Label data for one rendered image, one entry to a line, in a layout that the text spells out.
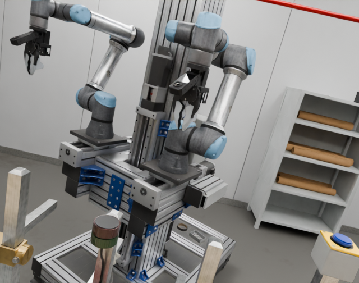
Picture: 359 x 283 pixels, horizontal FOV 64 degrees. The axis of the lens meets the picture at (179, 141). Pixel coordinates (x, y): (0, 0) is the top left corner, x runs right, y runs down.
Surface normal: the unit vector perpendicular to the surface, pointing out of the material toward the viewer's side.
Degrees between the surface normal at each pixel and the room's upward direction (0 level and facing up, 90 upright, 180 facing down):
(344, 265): 90
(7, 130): 90
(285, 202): 90
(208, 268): 90
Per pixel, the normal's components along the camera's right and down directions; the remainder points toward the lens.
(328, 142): -0.04, 0.25
